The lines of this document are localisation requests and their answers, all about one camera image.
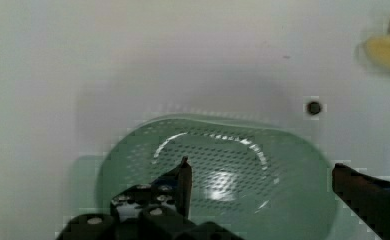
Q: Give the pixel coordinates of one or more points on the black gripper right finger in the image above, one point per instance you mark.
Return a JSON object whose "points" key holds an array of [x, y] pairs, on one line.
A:
{"points": [[368, 197]]}

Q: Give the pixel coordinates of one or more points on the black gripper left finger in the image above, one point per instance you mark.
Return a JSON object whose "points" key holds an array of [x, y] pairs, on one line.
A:
{"points": [[158, 210]]}

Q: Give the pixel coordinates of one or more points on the green plastic strainer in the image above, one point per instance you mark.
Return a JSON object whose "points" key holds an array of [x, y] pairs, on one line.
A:
{"points": [[257, 180]]}

